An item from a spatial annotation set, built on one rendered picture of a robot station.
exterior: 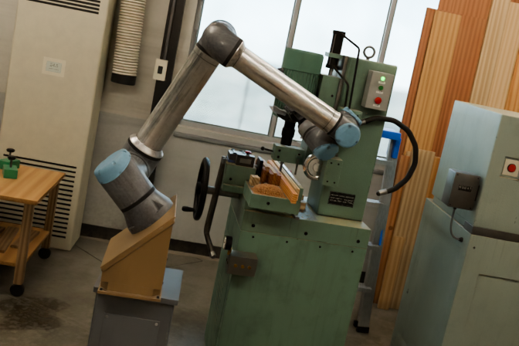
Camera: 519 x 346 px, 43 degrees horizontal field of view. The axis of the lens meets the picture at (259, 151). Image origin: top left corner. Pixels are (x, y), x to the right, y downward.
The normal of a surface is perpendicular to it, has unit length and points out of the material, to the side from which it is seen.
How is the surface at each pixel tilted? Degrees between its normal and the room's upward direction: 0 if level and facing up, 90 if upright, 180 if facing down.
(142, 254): 90
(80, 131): 90
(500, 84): 87
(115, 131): 90
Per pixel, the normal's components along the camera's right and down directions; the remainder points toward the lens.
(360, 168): 0.14, 0.19
